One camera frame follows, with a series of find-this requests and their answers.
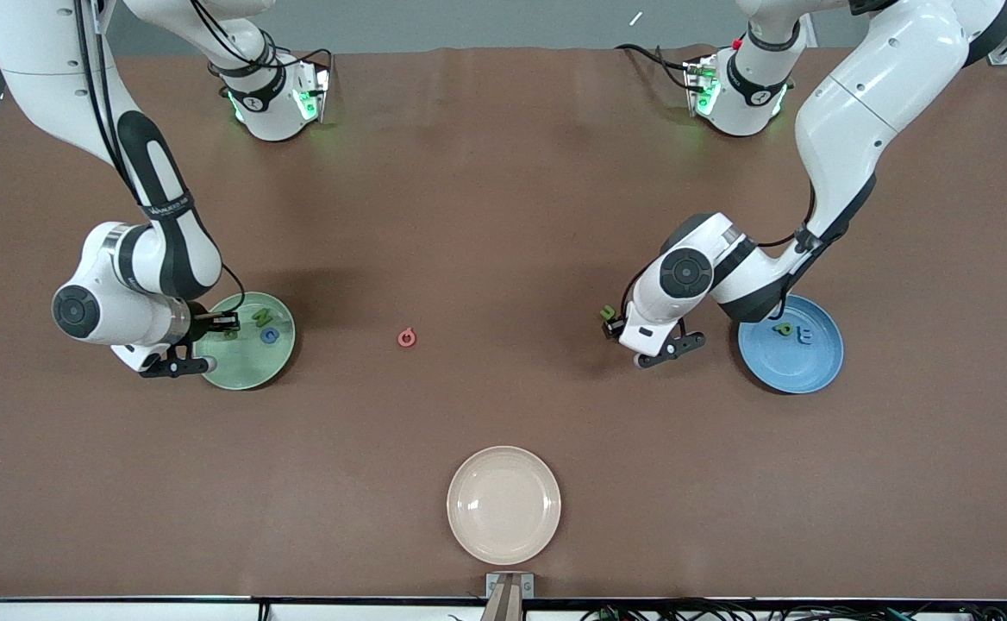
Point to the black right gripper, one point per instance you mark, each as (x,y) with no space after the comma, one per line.
(201,322)

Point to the green letter N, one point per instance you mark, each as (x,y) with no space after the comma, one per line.
(260,317)

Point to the green letter p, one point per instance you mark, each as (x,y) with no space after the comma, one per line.
(782,329)

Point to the blue letter m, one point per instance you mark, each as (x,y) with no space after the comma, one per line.
(805,335)

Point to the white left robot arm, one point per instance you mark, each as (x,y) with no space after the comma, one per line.
(857,129)

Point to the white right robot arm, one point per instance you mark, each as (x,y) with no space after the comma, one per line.
(38,78)

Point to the green plate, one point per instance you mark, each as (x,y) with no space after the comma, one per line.
(249,366)

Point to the brown table mat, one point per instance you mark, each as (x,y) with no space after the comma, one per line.
(503,216)

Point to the pink letter Q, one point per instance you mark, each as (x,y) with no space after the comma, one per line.
(400,338)

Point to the blue plate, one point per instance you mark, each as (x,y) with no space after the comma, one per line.
(805,366)

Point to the beige plate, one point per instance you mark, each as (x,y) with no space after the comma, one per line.
(503,505)

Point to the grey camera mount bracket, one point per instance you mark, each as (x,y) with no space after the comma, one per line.
(509,591)

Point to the white table frame rail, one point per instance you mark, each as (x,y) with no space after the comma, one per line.
(124,612)

